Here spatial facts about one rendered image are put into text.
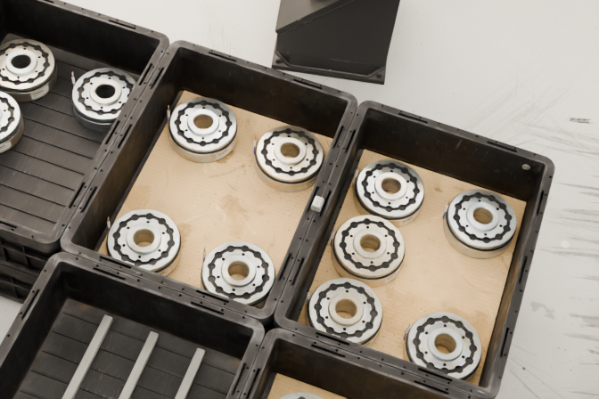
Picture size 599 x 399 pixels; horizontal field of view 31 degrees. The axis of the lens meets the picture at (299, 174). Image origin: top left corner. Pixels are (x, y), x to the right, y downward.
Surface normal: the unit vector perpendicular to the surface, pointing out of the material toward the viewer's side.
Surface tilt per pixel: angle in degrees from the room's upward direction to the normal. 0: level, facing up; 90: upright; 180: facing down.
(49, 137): 0
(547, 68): 0
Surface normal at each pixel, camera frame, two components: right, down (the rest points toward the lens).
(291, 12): -0.62, -0.51
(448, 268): 0.08, -0.56
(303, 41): -0.12, 0.81
